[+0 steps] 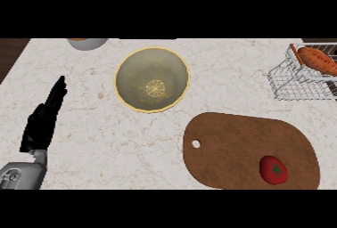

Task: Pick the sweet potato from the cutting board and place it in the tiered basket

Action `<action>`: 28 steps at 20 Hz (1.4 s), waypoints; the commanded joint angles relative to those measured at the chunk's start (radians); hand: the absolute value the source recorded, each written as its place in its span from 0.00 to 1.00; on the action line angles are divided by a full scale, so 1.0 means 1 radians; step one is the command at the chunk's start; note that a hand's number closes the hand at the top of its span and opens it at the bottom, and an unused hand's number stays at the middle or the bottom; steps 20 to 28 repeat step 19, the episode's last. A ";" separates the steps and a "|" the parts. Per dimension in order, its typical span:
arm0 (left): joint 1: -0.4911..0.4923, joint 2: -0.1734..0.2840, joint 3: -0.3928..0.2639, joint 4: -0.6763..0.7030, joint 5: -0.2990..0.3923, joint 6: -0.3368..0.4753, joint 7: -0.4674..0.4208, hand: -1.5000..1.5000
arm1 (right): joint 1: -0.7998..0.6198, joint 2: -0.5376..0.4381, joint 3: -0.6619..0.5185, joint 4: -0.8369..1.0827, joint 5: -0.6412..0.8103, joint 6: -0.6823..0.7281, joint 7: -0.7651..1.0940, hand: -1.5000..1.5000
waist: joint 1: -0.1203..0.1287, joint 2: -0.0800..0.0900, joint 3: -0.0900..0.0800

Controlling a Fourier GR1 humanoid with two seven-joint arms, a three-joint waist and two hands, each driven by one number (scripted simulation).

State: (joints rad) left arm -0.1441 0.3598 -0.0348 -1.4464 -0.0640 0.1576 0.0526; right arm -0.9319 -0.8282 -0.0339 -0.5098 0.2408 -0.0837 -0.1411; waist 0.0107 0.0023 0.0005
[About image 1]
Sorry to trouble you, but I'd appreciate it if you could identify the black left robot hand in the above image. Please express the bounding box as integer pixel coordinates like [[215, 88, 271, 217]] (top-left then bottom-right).
[[17, 75, 67, 155]]

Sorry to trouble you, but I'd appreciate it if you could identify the brown wooden cutting board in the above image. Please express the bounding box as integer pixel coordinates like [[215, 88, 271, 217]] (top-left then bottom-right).
[[181, 111, 320, 191]]

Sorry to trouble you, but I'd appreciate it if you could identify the orange sweet potato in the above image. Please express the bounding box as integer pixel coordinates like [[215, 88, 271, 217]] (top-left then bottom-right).
[[295, 46, 337, 77]]

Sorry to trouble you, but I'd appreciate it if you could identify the grey round pot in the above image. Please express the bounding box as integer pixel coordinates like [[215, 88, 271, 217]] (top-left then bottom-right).
[[66, 38, 109, 52]]

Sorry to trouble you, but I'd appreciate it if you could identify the olive bowl with yellow rim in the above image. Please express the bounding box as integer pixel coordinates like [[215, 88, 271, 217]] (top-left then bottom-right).
[[113, 46, 192, 114]]

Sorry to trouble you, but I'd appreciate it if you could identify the red tomato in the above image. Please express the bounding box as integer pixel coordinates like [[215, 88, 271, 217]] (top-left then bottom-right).
[[258, 155, 289, 185]]

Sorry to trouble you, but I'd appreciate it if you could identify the white wire tiered basket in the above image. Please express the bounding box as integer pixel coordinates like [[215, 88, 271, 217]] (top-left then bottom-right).
[[267, 42, 337, 102]]

